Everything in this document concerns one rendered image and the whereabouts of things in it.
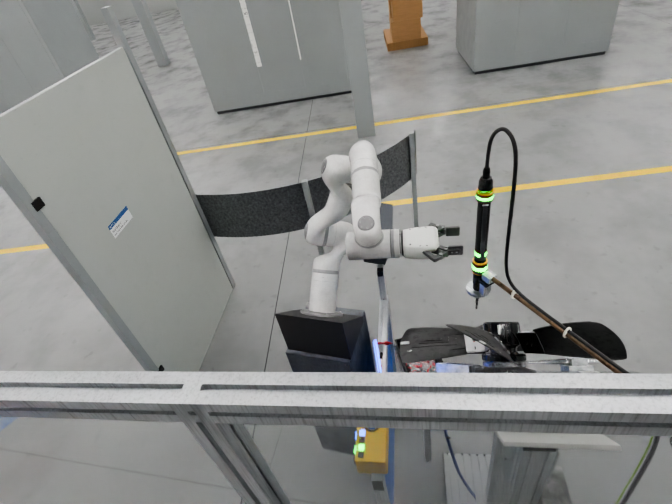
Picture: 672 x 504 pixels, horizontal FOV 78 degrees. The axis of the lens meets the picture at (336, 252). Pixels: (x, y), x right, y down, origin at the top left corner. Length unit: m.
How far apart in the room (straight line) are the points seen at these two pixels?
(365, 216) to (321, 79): 6.24
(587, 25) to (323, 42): 3.89
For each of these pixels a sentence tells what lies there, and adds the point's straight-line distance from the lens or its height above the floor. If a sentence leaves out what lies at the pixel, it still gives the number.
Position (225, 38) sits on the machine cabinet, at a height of 1.13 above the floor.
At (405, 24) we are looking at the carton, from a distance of 9.29.
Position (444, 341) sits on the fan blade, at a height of 1.18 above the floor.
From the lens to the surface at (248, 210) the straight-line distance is 3.20.
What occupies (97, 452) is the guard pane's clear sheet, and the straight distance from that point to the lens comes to 0.77.
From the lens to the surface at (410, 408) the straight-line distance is 0.44.
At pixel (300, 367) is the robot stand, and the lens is 2.02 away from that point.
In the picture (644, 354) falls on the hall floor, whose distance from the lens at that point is 3.28.
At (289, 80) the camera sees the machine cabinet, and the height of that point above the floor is 0.37.
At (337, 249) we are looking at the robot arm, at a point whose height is 1.27.
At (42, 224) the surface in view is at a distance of 2.24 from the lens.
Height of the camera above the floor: 2.43
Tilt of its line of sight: 39 degrees down
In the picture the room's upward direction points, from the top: 12 degrees counter-clockwise
